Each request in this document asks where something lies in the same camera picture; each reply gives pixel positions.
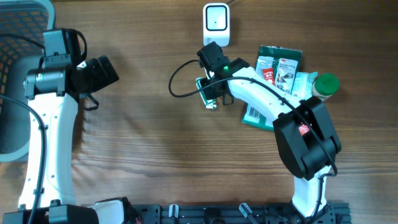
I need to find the green white gum pack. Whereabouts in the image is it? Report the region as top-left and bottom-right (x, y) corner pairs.
(195, 77), (218, 110)

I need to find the red coffee stick sachet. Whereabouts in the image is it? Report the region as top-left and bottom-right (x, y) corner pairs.
(262, 68), (275, 85)

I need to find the green 3M sponge pack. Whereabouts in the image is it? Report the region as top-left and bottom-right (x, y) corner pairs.
(242, 45), (302, 131)

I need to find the light green tissue pack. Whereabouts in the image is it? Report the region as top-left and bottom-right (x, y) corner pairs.
(291, 72), (318, 100)

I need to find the green lid jar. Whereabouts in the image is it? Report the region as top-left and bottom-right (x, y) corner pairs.
(312, 73), (340, 101)

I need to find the red white snack packet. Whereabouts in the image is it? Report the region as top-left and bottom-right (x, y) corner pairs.
(298, 123), (310, 136)

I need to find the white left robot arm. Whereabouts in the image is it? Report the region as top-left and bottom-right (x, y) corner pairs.
(2, 55), (128, 223)

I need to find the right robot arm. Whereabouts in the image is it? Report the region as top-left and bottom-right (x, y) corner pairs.
(199, 57), (341, 222)

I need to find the white barcode scanner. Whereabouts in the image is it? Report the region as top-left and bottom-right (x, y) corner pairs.
(203, 2), (231, 47)

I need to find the grey plastic mesh basket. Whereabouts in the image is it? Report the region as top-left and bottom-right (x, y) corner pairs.
(1, 0), (55, 162)

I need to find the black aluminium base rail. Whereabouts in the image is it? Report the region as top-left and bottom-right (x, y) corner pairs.
(132, 202), (353, 224)

